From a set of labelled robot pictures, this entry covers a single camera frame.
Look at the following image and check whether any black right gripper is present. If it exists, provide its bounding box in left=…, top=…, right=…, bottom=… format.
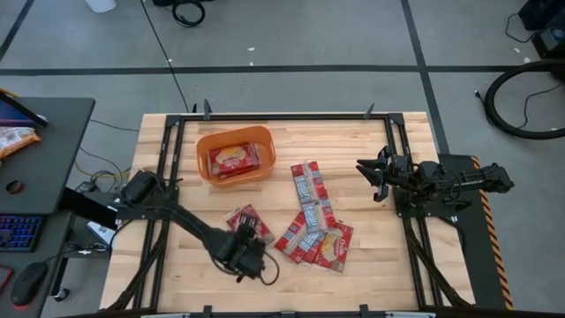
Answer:
left=356, top=145, right=415, bottom=203

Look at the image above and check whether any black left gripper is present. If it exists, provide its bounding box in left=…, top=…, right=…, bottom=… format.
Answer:
left=215, top=223, right=267, bottom=280

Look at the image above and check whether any red popcorn bag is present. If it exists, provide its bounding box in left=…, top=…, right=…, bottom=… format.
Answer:
left=299, top=230, right=328, bottom=265
left=215, top=166, right=261, bottom=180
left=301, top=199, right=337, bottom=234
left=206, top=141, right=261, bottom=177
left=313, top=222, right=355, bottom=274
left=290, top=161, right=330, bottom=205
left=223, top=203, right=276, bottom=246
left=274, top=210, right=310, bottom=264

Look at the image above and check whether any orange plastic basket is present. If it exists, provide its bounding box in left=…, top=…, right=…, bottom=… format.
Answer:
left=195, top=125, right=277, bottom=189

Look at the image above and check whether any black plate with hazard stripe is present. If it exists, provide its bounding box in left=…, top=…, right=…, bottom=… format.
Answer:
left=436, top=153, right=516, bottom=311

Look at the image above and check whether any white box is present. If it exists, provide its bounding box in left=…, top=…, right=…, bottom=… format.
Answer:
left=87, top=220, right=118, bottom=246

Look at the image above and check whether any black angled panel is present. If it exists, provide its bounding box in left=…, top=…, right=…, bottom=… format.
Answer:
left=59, top=185, right=121, bottom=231

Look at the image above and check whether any black desk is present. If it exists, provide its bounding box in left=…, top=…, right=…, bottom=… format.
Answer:
left=0, top=96, right=96, bottom=318

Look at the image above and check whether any black equipment box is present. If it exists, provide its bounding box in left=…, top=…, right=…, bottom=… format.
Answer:
left=516, top=0, right=565, bottom=61

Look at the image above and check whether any black computer mouse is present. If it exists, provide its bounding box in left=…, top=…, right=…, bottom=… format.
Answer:
left=10, top=261, right=49, bottom=308

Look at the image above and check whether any backlit black keyboard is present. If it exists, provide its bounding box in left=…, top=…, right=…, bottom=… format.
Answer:
left=0, top=215, right=44, bottom=254

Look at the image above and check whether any orange snack bag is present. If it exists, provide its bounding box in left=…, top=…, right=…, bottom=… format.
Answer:
left=0, top=126, right=42, bottom=160

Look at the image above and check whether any laptop with blue screen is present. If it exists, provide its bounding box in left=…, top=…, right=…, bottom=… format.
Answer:
left=0, top=89, right=49, bottom=129

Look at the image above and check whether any large black hose ring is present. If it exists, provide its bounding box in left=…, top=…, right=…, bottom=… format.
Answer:
left=483, top=58, right=565, bottom=141

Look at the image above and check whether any yellow cable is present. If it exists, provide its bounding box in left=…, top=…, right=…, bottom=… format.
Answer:
left=73, top=161, right=132, bottom=179

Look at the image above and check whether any thin black cable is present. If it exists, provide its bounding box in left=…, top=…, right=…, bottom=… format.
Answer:
left=87, top=117, right=140, bottom=133

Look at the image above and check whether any coiled black cable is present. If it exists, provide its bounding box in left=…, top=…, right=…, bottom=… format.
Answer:
left=170, top=0, right=207, bottom=28

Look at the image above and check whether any long black floor cable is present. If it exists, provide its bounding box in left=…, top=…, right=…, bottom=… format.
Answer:
left=139, top=0, right=191, bottom=114

